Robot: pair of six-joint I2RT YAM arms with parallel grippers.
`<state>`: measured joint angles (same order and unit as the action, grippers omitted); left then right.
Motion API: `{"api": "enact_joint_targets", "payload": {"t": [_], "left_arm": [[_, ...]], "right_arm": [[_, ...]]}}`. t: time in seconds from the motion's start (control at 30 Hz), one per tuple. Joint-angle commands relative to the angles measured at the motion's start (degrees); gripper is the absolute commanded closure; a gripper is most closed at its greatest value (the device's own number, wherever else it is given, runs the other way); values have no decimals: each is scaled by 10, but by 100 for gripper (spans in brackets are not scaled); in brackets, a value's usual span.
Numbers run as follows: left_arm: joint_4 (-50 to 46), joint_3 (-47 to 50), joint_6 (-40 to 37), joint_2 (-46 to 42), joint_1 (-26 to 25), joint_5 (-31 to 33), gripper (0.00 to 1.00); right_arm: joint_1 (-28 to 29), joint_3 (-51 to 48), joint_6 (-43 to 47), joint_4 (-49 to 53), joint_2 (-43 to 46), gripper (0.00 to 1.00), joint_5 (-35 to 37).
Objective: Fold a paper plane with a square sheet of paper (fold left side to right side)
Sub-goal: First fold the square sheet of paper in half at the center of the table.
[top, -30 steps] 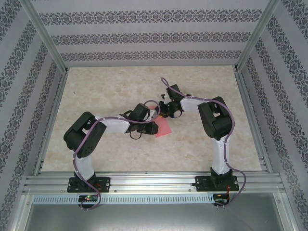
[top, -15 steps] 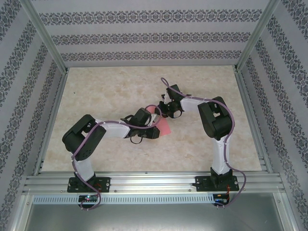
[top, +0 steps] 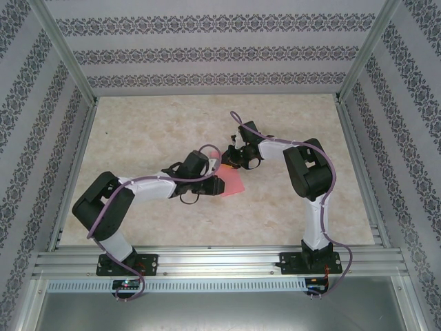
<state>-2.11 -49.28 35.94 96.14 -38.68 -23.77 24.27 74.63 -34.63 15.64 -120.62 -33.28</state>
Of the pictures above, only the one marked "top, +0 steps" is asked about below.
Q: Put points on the pink paper sheet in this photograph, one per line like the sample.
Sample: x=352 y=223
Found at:
x=234 y=182

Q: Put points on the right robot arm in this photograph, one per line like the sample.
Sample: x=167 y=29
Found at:
x=310 y=172

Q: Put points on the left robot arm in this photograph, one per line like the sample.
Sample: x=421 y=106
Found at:
x=103 y=207

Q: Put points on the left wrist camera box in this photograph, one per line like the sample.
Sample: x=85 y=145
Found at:
x=213 y=165

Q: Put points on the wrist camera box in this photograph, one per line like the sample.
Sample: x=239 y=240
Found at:
x=213 y=165
x=237 y=139

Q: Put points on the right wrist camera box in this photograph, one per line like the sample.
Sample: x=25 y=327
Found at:
x=237 y=139

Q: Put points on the aluminium mounting rail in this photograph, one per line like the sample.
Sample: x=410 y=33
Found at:
x=220 y=258

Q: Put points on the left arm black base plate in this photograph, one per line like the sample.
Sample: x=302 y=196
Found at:
x=150 y=263

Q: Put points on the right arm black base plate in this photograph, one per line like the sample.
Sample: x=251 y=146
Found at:
x=289 y=262

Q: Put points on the aluminium table side rail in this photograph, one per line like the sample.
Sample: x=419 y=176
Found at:
x=356 y=155
x=75 y=172

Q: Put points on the aluminium frame post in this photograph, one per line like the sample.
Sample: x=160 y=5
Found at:
x=69 y=58
x=367 y=51

